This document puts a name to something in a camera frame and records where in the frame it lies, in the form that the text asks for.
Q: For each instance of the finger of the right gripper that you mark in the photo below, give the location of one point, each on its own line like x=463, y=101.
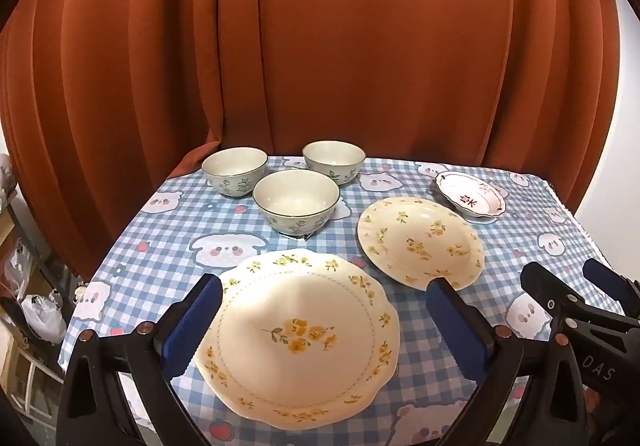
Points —
x=619, y=288
x=614, y=337

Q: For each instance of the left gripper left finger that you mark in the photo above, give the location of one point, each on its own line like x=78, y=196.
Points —
x=94, y=409

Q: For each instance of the floral bowl front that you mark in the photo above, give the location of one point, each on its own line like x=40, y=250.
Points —
x=296, y=202

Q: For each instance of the floral bowl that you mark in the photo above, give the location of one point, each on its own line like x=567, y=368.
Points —
x=234, y=172
x=296, y=202
x=340, y=161

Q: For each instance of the white plastic bag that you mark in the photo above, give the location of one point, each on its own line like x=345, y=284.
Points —
x=44, y=318

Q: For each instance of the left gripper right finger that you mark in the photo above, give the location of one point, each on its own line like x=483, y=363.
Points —
x=552, y=410

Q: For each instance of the orange curtain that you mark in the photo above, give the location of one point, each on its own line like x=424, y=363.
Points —
x=102, y=100

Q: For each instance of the large scalloped yellow-flower plate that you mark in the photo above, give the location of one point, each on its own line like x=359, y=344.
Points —
x=301, y=340

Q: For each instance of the round yellow-flower deep plate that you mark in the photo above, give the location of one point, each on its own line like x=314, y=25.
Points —
x=414, y=240

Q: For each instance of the small red-pattern white plate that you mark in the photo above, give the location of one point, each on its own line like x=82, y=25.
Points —
x=471, y=195

